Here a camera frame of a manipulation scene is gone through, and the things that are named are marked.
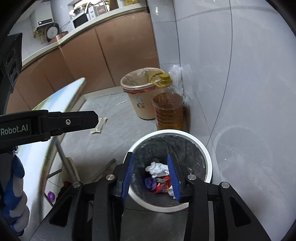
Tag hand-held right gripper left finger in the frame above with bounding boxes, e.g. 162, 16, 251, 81
48, 152, 136, 241

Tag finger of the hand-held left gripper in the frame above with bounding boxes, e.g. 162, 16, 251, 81
39, 110, 99, 141

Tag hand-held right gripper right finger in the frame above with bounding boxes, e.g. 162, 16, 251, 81
167, 152, 272, 241

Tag red snack packet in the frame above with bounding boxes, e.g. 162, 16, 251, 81
154, 175, 173, 194

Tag white tissue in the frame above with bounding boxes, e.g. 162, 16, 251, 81
145, 161, 171, 177

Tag small purple wrapper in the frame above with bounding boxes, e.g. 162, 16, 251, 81
144, 177, 158, 192

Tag white waste bin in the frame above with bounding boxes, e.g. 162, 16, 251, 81
123, 129, 213, 207

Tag person's left hand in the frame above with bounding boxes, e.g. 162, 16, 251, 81
0, 151, 31, 236

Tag landscape print folding table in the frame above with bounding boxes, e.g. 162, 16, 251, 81
14, 77, 87, 223

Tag clear flat wrapper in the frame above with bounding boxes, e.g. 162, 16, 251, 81
90, 117, 109, 134

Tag cream plastic container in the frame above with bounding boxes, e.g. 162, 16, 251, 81
59, 157, 80, 186

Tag cooking oil bottle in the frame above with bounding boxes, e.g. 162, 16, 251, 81
148, 72, 186, 131

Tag beige waste bin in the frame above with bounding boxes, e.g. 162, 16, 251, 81
120, 67, 164, 120

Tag brown base cabinets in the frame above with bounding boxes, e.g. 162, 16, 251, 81
9, 8, 160, 112

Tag rose gold rice cooker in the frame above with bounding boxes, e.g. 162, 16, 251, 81
45, 23, 70, 43

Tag white microwave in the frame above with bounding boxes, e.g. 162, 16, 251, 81
73, 12, 90, 28

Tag white water heater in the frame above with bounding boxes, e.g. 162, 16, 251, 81
30, 2, 55, 27

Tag chrome kitchen faucet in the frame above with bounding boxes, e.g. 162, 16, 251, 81
83, 0, 109, 14

